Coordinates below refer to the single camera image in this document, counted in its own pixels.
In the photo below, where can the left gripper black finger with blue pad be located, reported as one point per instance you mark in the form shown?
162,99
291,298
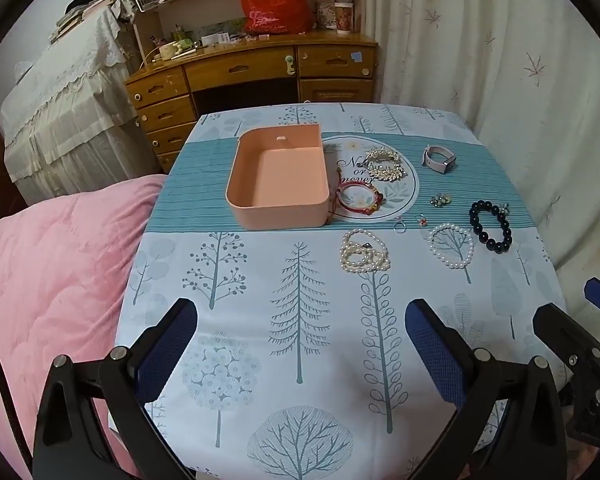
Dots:
69,441
507,422

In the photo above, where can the green gold flower brooch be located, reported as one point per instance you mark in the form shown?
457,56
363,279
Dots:
440,200

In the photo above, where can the pink smart watch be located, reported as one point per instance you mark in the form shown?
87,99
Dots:
438,159

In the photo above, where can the silver ring pink stone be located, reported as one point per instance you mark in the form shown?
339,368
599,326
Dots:
399,226

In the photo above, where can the pink plastic tray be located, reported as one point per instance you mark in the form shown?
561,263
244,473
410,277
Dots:
279,179

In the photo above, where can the pink quilt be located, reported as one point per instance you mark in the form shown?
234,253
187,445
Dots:
64,267

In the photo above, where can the white floral curtain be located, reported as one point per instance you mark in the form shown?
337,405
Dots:
525,76

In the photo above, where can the white lace bed cover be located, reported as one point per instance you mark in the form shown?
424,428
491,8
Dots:
69,123

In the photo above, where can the wooden desk with drawers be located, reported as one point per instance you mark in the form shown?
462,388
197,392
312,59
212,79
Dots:
170,97

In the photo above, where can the decorated paper cup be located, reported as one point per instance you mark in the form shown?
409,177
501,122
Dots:
344,10

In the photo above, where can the floral tin canister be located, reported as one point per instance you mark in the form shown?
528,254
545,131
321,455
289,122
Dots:
326,14

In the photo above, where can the white mug on desk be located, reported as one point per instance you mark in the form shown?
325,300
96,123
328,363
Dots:
168,51

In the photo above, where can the red plastic bag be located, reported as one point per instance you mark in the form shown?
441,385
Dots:
277,17

